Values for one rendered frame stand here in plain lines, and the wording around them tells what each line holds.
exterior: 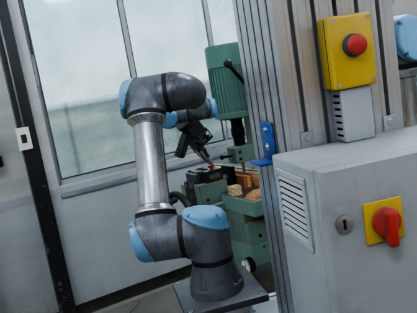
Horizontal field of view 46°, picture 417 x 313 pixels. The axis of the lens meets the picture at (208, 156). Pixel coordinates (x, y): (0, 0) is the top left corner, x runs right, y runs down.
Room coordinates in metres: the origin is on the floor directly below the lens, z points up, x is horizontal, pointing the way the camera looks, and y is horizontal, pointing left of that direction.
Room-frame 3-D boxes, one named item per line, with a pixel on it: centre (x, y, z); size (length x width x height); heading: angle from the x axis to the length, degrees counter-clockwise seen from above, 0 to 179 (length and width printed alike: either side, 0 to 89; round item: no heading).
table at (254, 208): (2.07, -0.04, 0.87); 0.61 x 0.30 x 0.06; 29
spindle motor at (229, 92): (2.11, -0.14, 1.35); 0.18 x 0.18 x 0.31
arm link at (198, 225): (1.28, 0.04, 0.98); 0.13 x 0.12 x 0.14; 85
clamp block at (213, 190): (2.03, 0.03, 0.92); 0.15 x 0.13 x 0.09; 29
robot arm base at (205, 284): (1.28, 0.04, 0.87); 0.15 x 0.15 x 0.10
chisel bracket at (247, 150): (2.12, -0.16, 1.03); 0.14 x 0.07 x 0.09; 119
